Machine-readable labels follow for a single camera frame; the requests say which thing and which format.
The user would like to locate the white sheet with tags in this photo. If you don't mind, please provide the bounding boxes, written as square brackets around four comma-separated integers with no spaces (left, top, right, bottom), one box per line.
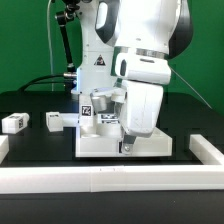
[61,113,119,127]

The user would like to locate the black cable bundle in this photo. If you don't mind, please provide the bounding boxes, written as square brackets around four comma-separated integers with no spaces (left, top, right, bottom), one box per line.
[18,73,78,93]

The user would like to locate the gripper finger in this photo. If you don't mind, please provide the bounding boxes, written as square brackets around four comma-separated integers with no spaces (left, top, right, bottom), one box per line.
[121,134,136,155]

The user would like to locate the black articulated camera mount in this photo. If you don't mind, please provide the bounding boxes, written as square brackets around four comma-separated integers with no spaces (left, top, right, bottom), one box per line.
[55,0,80,73]

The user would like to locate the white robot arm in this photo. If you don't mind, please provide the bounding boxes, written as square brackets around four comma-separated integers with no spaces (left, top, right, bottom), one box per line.
[63,0,192,157]

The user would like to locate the white U-shaped fence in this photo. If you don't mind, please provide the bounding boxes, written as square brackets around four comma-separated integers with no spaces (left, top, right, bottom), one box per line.
[0,134,224,194]

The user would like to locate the grey thin cable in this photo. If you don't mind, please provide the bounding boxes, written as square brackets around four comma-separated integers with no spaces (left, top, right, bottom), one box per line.
[45,0,56,93]

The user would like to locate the white square table top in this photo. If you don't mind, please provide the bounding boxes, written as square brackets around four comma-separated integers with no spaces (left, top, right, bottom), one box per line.
[75,123,172,157]

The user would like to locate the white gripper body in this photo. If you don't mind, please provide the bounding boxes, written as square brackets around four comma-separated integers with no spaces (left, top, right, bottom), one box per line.
[115,53,171,138]

